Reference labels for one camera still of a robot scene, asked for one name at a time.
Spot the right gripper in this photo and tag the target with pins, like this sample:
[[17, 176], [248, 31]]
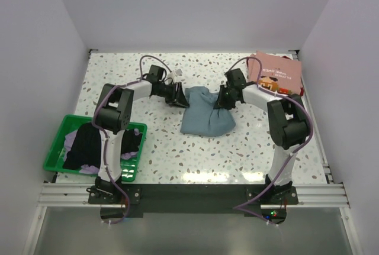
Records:
[[222, 103]]

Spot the lavender garment in basket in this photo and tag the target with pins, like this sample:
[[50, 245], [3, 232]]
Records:
[[89, 169]]

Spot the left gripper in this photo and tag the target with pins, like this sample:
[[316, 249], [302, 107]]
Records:
[[180, 99]]

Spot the blue t-shirt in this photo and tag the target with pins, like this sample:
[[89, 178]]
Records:
[[200, 118]]

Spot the red folded t-shirt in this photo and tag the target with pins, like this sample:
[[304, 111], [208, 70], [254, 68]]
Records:
[[289, 76]]

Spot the black garment in basket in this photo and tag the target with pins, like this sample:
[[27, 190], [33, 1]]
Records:
[[89, 145]]

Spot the green plastic basket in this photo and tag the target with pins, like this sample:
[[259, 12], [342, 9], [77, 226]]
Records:
[[57, 153]]

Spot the pink folded t-shirt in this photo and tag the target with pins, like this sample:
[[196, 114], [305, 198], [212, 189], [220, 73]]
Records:
[[263, 67]]

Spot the aluminium frame rail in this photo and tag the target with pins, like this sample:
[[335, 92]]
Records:
[[309, 196]]

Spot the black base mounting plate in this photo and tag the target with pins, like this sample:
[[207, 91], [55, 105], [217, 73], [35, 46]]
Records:
[[138, 200]]

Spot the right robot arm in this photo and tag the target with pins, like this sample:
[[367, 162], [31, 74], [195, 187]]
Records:
[[290, 126]]

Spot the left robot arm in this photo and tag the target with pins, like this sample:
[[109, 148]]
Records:
[[112, 116]]

